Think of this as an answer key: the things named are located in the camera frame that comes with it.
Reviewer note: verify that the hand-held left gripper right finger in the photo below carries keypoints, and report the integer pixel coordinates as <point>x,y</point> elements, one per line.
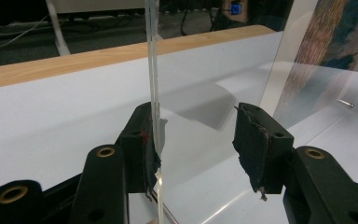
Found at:
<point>261,146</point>

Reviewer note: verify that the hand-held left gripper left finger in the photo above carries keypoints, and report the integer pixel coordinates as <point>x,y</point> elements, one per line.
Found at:
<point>136,149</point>

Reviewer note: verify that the clear acrylic picture frame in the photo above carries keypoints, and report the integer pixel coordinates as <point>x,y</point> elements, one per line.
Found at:
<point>199,77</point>

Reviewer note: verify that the printed picture card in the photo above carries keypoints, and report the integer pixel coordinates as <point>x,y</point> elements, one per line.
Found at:
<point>323,46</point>

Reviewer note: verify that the white table sheet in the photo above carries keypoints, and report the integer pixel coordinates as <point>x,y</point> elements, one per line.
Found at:
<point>59,124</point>

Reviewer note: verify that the box with blue socket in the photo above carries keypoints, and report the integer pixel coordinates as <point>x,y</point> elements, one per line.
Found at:
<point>236,8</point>

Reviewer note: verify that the long metal frame pin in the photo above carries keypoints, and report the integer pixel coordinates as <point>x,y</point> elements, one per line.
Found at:
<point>346,103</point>

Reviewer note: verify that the white desk frame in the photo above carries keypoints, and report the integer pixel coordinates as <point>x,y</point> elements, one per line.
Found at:
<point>59,34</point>

